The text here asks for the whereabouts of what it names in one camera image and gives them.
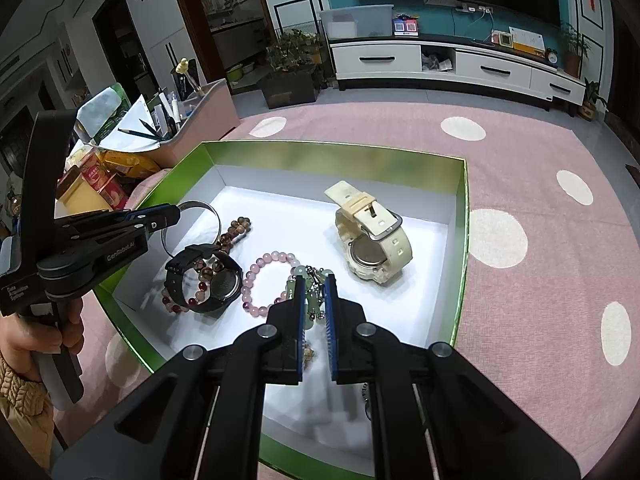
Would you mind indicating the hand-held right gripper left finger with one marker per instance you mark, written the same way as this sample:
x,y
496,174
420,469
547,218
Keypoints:
x,y
300,330

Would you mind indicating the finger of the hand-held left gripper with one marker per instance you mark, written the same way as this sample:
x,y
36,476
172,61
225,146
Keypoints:
x,y
160,220
147,210

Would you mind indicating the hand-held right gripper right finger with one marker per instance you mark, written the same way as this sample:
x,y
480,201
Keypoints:
x,y
331,330

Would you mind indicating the silver bangle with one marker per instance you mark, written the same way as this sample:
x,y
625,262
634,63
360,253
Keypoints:
x,y
200,204

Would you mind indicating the black wrist watch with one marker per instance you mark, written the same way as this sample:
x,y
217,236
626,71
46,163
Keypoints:
x,y
225,285

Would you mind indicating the cream wrist watch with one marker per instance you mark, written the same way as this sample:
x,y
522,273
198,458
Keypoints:
x,y
395,255

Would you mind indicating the green box with white inside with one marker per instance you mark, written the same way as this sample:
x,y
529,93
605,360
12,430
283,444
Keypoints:
x,y
280,210

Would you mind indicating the person's left forearm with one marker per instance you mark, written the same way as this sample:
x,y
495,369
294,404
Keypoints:
x,y
22,410

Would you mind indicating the person's left hand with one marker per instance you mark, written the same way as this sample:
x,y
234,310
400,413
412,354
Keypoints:
x,y
20,340

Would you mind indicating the pink packet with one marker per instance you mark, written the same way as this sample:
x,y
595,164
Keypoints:
x,y
107,185

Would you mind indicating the yellow snack bag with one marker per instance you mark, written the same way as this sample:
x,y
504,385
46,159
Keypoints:
x,y
127,162

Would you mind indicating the dark pencil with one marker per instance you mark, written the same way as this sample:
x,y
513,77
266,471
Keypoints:
x,y
137,133

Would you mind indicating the white paper sheets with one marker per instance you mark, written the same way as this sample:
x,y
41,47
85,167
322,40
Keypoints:
x,y
127,120

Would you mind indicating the grey cloth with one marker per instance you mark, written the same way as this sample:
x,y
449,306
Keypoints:
x,y
97,110

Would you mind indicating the pink organizer bin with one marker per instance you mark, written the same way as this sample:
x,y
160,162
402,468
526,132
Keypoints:
x,y
215,110

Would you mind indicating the yellow duck head stick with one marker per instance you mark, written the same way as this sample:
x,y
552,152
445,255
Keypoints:
x,y
184,66

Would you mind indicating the green basin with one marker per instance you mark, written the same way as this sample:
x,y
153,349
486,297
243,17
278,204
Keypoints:
x,y
240,74

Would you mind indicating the large dark planter with plants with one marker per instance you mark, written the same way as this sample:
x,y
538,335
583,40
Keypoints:
x,y
290,85

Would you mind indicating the pink polka dot blanket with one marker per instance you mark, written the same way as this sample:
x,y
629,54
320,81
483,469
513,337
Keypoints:
x,y
525,310

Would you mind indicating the white television cabinet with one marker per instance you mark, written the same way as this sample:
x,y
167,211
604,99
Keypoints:
x,y
380,57

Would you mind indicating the clear plastic storage box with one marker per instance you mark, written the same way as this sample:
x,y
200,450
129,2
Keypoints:
x,y
355,22

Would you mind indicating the small pink digital clock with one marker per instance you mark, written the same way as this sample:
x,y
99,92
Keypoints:
x,y
502,39

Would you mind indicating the small potted floor plant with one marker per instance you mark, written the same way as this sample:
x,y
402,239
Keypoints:
x,y
592,107

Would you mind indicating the white and yellow desk calendar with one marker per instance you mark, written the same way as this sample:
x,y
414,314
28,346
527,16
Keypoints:
x,y
526,39

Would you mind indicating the white power strip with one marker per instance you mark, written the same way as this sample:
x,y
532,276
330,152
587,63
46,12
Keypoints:
x,y
474,8

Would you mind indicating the black alarm clock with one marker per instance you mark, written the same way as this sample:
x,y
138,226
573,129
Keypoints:
x,y
552,56

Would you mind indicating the tall potted plant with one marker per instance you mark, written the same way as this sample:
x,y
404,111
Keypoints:
x,y
574,62

